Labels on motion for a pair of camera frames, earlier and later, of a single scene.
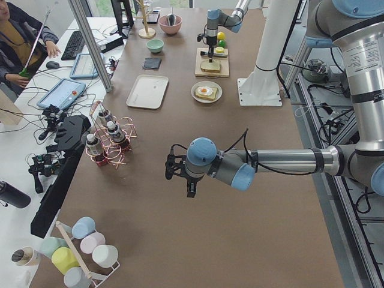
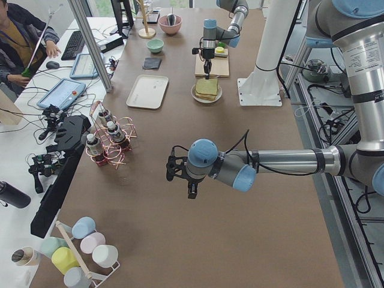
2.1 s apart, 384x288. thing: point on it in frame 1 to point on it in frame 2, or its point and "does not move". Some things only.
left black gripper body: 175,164 does not move
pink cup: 91,240 does not move
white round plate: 206,84 does not move
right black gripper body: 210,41 to 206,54
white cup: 105,256 does not move
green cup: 50,245 does not move
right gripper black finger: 210,53 to 207,66
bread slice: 213,66 to 207,86
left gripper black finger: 191,189 does not move
